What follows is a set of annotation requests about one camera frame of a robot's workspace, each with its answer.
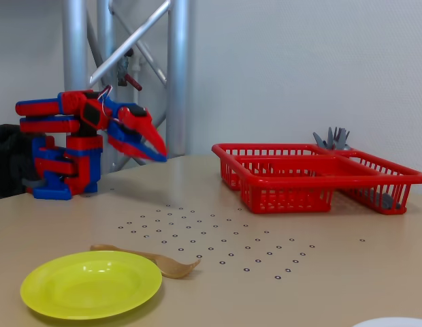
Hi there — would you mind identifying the gray table clamp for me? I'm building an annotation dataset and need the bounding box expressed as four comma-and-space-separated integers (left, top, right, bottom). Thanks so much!
22, 176, 48, 190

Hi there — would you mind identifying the blue and red robot base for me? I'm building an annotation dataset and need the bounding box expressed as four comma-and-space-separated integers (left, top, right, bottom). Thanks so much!
31, 134, 105, 201

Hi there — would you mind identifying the gray plastic fork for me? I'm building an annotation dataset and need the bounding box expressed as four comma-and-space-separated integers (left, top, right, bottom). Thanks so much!
335, 127, 351, 151

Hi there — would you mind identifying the red white servo cable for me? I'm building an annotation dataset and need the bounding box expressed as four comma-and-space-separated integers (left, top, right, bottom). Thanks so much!
97, 84, 115, 119

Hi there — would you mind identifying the wooden spoon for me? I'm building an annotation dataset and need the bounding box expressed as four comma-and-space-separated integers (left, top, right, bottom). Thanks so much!
90, 243, 201, 279

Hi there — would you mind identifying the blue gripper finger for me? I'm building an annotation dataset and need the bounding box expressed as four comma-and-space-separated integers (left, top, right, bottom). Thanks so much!
107, 126, 167, 163

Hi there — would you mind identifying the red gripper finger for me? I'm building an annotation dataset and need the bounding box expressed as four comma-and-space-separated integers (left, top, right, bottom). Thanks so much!
138, 114, 169, 159

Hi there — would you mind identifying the red plastic dish rack basket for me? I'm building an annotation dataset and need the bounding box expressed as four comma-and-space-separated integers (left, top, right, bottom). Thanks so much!
211, 142, 422, 216

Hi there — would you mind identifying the black bag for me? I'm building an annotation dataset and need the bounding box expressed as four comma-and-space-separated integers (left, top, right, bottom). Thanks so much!
0, 124, 38, 202

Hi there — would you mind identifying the white round lid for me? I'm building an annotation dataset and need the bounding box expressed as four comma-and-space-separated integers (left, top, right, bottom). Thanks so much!
352, 317, 422, 327

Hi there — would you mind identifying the green plastic plate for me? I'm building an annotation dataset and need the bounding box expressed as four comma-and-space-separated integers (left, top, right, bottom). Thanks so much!
19, 250, 163, 321

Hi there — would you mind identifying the blue red gripper body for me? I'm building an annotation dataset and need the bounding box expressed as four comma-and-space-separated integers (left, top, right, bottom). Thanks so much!
101, 96, 155, 136

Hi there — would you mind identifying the aluminium truss frame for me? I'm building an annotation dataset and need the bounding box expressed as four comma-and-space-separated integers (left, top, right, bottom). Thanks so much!
61, 0, 195, 171

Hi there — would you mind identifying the gray clamp with red handle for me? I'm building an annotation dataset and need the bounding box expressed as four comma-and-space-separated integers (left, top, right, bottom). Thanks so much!
115, 47, 144, 92

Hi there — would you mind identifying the gray plastic utensil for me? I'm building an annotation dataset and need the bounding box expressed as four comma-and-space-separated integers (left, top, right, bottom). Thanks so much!
367, 192, 402, 211

